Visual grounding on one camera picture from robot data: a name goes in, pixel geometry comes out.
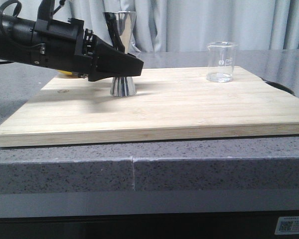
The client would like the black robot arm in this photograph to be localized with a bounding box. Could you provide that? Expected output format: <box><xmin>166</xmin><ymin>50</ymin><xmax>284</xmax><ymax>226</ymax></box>
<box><xmin>0</xmin><ymin>11</ymin><xmax>144</xmax><ymax>82</ymax></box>

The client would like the white QR code sticker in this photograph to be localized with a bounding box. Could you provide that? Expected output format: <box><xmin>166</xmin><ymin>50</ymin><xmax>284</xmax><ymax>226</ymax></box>
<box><xmin>275</xmin><ymin>216</ymin><xmax>299</xmax><ymax>235</ymax></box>

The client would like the small glass beaker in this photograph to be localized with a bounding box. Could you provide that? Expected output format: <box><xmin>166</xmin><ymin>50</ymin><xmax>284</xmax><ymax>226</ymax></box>
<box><xmin>206</xmin><ymin>41</ymin><xmax>238</xmax><ymax>83</ymax></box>

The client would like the wooden cutting board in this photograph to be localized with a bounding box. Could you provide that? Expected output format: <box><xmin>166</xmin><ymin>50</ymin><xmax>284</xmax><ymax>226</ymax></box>
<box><xmin>0</xmin><ymin>66</ymin><xmax>299</xmax><ymax>147</ymax></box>

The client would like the yellow lemon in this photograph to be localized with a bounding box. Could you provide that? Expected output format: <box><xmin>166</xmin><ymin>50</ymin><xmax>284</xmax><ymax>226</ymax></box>
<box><xmin>57</xmin><ymin>70</ymin><xmax>75</xmax><ymax>76</ymax></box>

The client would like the black cutting board loop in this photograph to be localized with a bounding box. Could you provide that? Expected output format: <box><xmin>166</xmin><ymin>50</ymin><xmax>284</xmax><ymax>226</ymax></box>
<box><xmin>261</xmin><ymin>78</ymin><xmax>295</xmax><ymax>96</ymax></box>

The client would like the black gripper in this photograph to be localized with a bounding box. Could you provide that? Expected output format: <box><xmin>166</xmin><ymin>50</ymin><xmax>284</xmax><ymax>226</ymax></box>
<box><xmin>32</xmin><ymin>12</ymin><xmax>144</xmax><ymax>82</ymax></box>

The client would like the steel double jigger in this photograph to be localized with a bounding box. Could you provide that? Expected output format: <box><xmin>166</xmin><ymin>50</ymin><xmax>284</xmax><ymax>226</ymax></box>
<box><xmin>111</xmin><ymin>11</ymin><xmax>137</xmax><ymax>97</ymax></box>

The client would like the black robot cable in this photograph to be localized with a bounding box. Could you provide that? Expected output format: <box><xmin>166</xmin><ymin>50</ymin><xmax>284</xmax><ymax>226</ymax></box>
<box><xmin>0</xmin><ymin>0</ymin><xmax>22</xmax><ymax>35</ymax></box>

